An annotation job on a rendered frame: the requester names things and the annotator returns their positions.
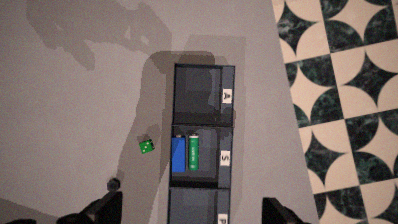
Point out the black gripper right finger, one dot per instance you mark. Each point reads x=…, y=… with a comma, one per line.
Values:
x=273, y=212

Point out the green die with white pips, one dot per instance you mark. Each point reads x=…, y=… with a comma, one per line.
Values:
x=146, y=146

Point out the green aa battery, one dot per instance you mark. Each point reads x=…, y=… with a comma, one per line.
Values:
x=193, y=152

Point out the dark grey three-compartment bin rack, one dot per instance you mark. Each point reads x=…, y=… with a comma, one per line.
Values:
x=203, y=104

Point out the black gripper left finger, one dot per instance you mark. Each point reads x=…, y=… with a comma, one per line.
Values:
x=107, y=210

